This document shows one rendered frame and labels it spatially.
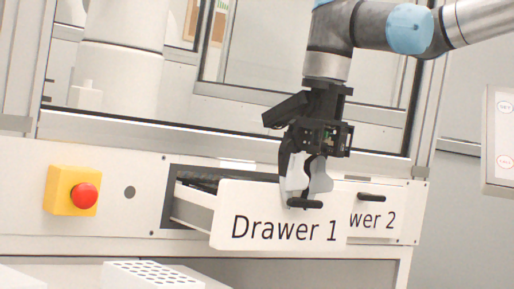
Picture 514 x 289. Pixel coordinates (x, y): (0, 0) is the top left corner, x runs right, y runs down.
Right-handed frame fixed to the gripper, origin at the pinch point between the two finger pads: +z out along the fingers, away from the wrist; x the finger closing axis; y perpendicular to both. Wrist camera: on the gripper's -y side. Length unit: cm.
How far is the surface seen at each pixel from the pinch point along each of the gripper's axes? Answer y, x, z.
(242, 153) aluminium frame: -15.8, 0.4, -5.5
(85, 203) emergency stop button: -8.8, -33.2, 4.0
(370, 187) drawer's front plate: -14.3, 33.8, -1.7
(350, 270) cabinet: -17.5, 35.7, 16.5
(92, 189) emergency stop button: -8.9, -32.4, 1.8
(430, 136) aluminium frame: -16, 52, -14
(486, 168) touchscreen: -13, 70, -9
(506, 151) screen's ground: -12, 76, -13
